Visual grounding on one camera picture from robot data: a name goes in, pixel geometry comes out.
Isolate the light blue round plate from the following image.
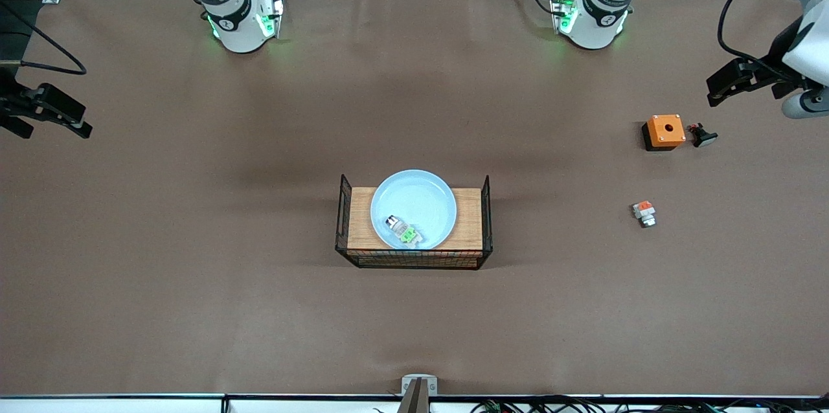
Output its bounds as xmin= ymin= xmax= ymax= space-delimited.
xmin=370 ymin=169 xmax=458 ymax=251

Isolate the white red button module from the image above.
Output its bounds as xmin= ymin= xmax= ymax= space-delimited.
xmin=386 ymin=215 xmax=424 ymax=247

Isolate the black push button head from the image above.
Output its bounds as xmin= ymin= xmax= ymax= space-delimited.
xmin=688 ymin=122 xmax=720 ymax=149

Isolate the white table edge profile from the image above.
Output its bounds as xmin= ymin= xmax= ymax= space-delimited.
xmin=0 ymin=394 xmax=829 ymax=413

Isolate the wooden board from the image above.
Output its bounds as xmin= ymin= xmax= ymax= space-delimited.
xmin=347 ymin=187 xmax=484 ymax=268

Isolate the brown table cover sheet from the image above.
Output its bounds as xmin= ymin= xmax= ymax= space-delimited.
xmin=0 ymin=0 xmax=829 ymax=399

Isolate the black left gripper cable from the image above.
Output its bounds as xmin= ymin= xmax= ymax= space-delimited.
xmin=716 ymin=0 xmax=810 ymax=74

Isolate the orange button enclosure box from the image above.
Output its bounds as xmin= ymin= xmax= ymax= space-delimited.
xmin=641 ymin=114 xmax=687 ymax=152

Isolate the black wire basket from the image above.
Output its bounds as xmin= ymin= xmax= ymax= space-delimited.
xmin=335 ymin=173 xmax=494 ymax=271

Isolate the black cable bundle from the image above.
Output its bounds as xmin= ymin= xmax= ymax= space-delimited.
xmin=372 ymin=396 xmax=829 ymax=413

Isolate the grey metal clamp bracket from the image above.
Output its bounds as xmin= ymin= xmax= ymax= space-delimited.
xmin=401 ymin=374 xmax=438 ymax=397

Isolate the dark camera pole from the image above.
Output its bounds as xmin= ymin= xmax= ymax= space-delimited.
xmin=396 ymin=379 xmax=431 ymax=413

